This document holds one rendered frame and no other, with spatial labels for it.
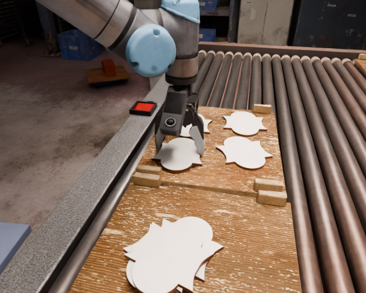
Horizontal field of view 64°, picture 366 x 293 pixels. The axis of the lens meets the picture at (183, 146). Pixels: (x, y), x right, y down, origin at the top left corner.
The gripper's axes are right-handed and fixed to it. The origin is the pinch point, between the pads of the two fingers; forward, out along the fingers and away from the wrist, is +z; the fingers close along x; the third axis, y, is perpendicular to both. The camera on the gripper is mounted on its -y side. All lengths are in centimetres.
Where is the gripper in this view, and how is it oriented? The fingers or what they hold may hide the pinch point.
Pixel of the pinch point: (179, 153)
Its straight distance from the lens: 74.6
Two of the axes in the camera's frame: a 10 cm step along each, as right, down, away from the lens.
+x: -9.8, -1.1, 1.6
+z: 0.0, 8.4, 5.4
